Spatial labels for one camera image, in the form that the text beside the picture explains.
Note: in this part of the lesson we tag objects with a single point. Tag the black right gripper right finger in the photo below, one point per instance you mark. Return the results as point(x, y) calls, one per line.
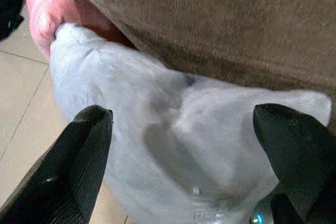
point(296, 155)

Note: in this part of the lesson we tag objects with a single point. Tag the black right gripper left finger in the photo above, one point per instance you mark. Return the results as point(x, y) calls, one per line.
point(65, 171)

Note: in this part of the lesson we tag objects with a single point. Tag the light grey pillow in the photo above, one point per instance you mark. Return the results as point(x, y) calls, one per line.
point(168, 134)

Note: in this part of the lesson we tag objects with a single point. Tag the brown fabric sofa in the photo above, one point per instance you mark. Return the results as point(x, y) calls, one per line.
point(223, 24)

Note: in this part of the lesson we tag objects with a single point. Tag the pink pillow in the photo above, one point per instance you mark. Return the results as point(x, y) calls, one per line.
point(50, 6)

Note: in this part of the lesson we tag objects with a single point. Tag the black object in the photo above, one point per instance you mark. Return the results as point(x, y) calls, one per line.
point(9, 3)

